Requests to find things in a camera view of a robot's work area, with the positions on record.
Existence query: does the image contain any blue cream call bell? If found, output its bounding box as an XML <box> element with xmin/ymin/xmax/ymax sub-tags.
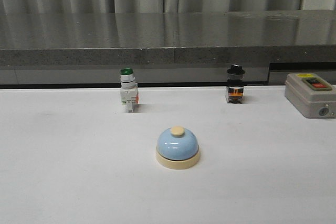
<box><xmin>156</xmin><ymin>126</ymin><xmax>201</xmax><ymax>169</ymax></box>

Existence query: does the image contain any grey stone counter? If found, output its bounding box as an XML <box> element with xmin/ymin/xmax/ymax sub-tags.
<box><xmin>1</xmin><ymin>10</ymin><xmax>335</xmax><ymax>88</ymax></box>

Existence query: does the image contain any grey push button box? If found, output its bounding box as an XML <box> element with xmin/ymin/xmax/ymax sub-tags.
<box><xmin>285</xmin><ymin>73</ymin><xmax>335</xmax><ymax>119</ymax></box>

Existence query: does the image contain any green push button switch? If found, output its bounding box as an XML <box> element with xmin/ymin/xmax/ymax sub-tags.
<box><xmin>120</xmin><ymin>68</ymin><xmax>139</xmax><ymax>112</ymax></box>

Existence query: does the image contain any black rotary selector switch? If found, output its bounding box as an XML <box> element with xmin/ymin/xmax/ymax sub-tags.
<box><xmin>225</xmin><ymin>64</ymin><xmax>245</xmax><ymax>104</ymax></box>

